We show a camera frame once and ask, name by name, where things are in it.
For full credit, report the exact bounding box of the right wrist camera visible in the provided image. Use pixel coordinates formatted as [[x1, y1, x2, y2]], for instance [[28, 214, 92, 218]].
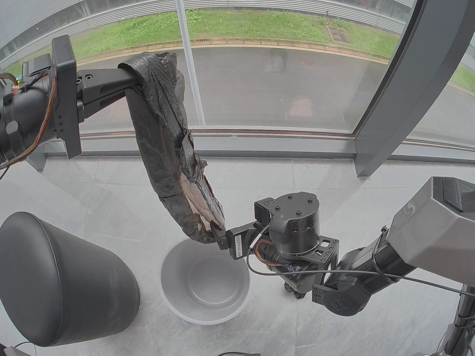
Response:
[[253, 198, 276, 224]]

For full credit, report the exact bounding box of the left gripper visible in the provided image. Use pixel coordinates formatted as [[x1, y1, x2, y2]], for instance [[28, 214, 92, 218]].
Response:
[[0, 35, 145, 168]]

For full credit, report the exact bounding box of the dark grey round chair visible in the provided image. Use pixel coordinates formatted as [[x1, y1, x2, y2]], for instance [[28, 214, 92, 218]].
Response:
[[0, 211, 141, 348]]

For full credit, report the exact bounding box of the black plastic bag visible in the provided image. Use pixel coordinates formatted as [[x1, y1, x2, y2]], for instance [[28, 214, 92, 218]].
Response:
[[118, 50, 227, 245]]

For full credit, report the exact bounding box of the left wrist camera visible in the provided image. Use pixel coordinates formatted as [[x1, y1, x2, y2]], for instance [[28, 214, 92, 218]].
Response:
[[20, 54, 56, 86]]

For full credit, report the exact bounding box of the crumpled black plastic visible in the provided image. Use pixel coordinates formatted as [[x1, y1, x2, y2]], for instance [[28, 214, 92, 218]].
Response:
[[284, 273, 309, 300]]

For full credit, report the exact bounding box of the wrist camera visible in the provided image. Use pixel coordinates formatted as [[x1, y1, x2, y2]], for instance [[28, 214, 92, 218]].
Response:
[[20, 54, 56, 86], [253, 198, 276, 224]]

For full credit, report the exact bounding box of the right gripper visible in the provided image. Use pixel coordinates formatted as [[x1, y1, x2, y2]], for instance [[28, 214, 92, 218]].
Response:
[[226, 225, 277, 270]]

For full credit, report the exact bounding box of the white trash bin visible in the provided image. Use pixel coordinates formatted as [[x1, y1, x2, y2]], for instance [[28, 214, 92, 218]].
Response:
[[159, 238, 250, 325]]

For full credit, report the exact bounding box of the window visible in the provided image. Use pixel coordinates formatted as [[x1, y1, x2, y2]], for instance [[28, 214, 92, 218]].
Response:
[[0, 0, 475, 179]]

